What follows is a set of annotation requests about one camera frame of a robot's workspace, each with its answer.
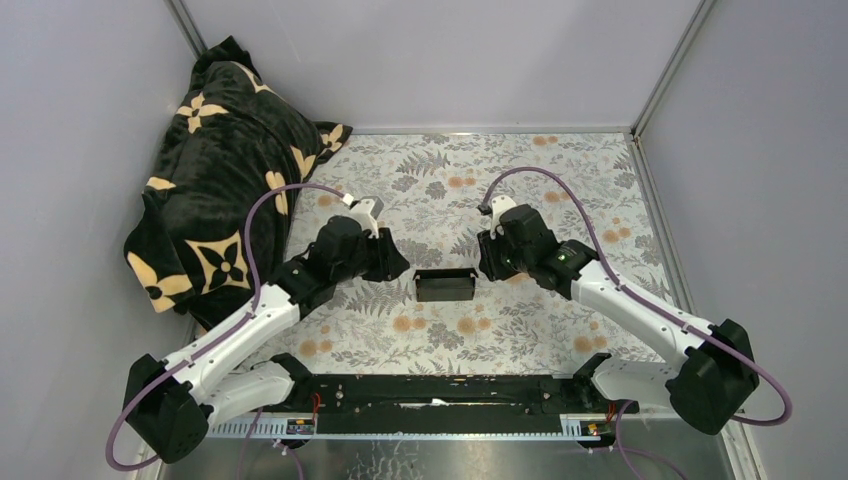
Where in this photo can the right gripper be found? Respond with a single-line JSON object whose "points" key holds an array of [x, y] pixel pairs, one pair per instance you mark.
{"points": [[488, 262]]}

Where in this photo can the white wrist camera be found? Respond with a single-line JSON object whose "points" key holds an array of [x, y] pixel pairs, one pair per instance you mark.
{"points": [[366, 210], [496, 208]]}

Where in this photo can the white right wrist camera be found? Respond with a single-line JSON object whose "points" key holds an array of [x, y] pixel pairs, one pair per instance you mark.
{"points": [[496, 208]]}

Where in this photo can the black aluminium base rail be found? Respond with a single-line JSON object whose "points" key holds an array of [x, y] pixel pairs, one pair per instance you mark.
{"points": [[439, 406]]}

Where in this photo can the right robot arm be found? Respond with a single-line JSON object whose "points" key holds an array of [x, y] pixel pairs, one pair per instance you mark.
{"points": [[705, 371]]}

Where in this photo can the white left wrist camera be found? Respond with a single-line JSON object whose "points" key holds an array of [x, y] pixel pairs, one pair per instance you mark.
{"points": [[366, 210]]}

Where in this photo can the black paper box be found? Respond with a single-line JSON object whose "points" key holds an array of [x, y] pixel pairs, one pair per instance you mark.
{"points": [[445, 285]]}

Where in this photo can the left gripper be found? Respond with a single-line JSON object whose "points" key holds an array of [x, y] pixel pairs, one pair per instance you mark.
{"points": [[390, 261]]}

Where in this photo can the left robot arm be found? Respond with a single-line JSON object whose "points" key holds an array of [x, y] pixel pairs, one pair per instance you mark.
{"points": [[225, 358]]}

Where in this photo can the black floral blanket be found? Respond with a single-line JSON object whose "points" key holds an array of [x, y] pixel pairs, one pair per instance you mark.
{"points": [[218, 206]]}

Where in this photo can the floral tablecloth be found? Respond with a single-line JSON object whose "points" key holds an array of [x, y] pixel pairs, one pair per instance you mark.
{"points": [[585, 186]]}

